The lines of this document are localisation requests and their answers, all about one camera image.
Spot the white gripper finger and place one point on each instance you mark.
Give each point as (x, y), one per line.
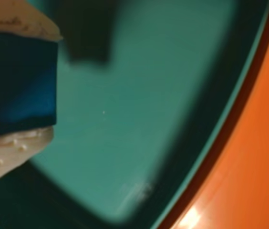
(3, 152)
(17, 19)

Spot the blue cube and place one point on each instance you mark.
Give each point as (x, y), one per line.
(17, 83)

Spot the teal plastic box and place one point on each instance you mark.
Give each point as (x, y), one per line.
(137, 119)

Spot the orange plastic box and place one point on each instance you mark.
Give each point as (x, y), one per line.
(256, 143)

